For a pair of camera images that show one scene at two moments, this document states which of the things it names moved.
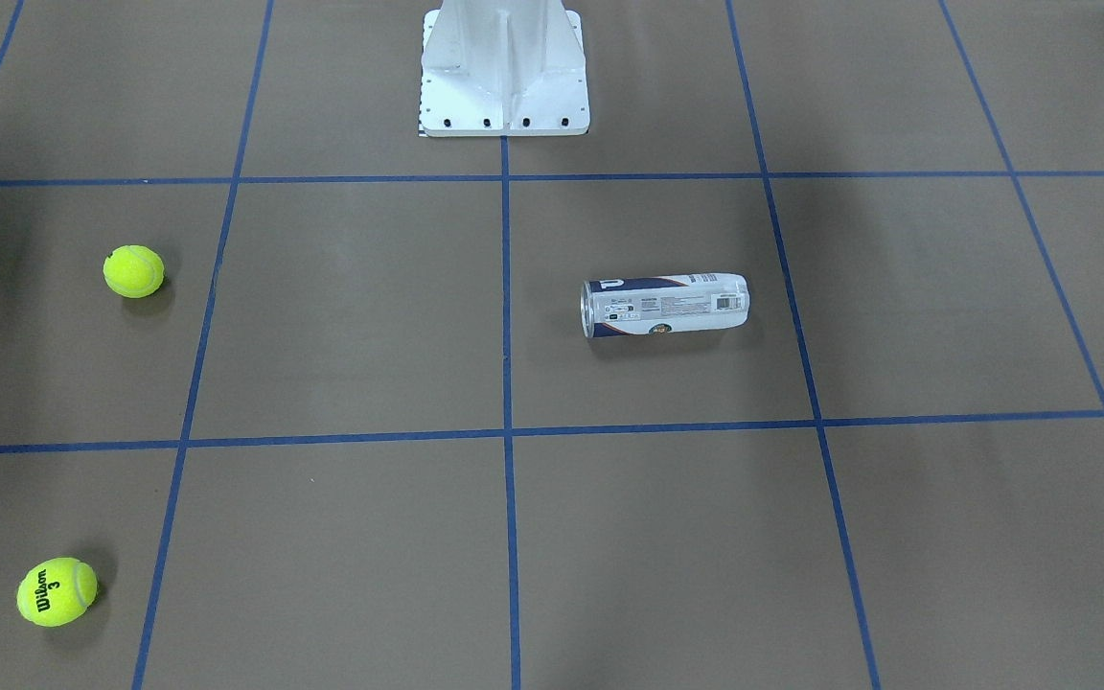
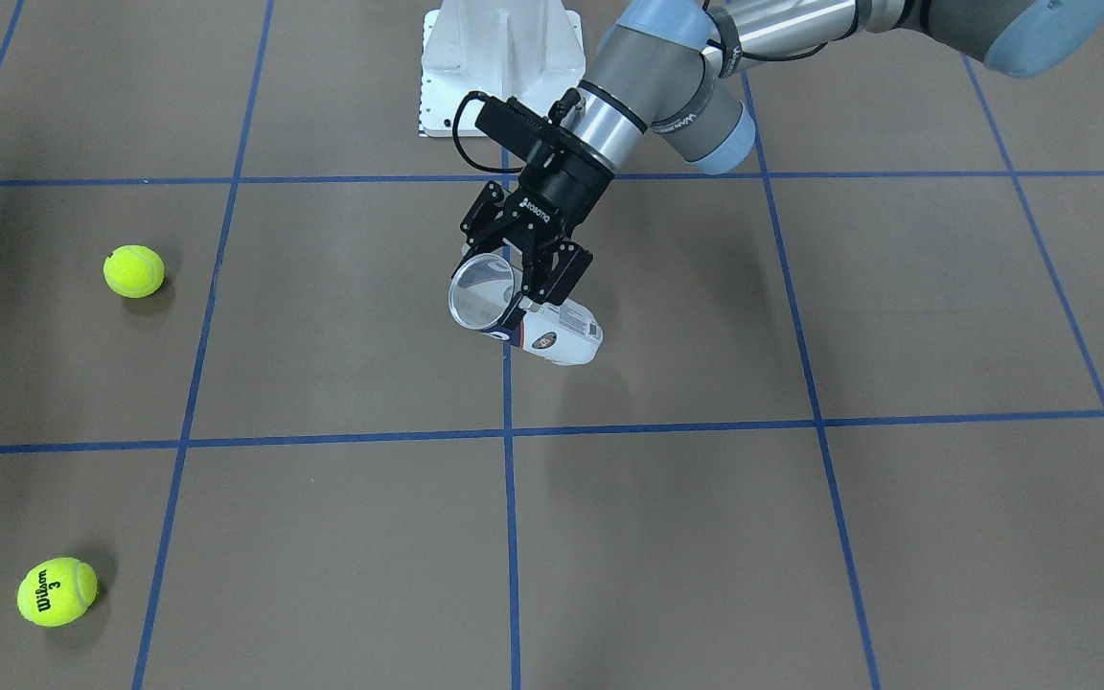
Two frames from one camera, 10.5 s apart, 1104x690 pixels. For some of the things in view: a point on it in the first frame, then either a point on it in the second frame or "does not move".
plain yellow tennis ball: x=133 y=271 does not move
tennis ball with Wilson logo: x=55 y=591 does not move
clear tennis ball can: x=664 y=303 -> x=487 y=291
